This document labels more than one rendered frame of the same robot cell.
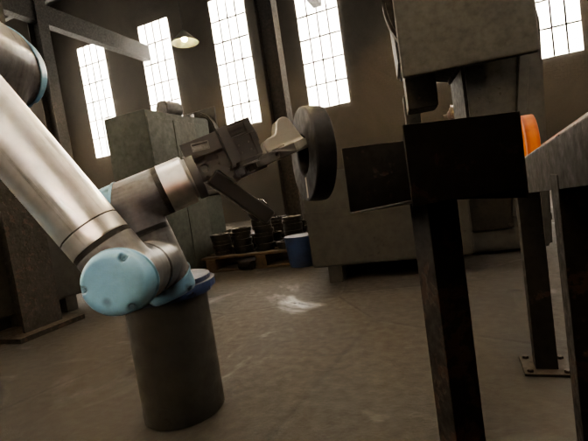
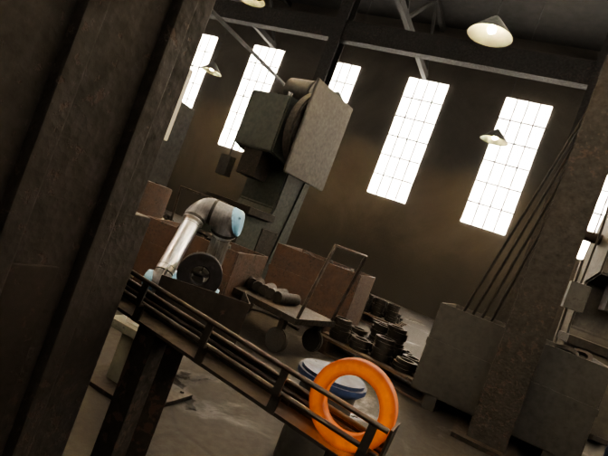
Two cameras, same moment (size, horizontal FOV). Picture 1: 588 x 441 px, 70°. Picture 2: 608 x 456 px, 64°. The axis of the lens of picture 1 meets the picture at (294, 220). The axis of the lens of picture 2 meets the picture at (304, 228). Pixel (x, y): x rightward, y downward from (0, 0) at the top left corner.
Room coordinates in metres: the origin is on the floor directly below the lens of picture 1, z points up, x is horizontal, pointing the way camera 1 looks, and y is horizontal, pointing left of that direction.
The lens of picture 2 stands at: (1.02, -1.72, 0.98)
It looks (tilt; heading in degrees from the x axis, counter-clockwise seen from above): 0 degrees down; 92
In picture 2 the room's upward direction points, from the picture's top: 21 degrees clockwise
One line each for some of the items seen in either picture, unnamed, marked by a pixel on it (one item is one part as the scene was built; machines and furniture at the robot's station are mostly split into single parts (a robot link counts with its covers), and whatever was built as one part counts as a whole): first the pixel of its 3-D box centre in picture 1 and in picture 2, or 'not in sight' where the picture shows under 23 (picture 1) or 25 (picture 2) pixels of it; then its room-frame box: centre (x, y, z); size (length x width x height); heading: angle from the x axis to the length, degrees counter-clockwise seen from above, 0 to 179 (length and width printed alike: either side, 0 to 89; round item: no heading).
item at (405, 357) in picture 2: not in sight; (390, 349); (2.04, 2.78, 0.22); 1.20 x 0.81 x 0.44; 153
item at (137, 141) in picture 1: (165, 198); not in sight; (3.92, 1.16, 0.75); 0.70 x 0.48 x 1.50; 158
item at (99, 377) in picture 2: not in sight; (144, 361); (0.47, 0.56, 0.13); 0.40 x 0.40 x 0.26; 69
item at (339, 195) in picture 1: (388, 212); not in sight; (3.02, -0.69, 0.39); 1.03 x 0.83 x 0.79; 72
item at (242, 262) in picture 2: not in sight; (199, 267); (0.15, 2.62, 0.33); 0.93 x 0.73 x 0.66; 165
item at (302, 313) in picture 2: not in sight; (277, 280); (0.85, 2.50, 0.48); 1.18 x 0.65 x 0.96; 148
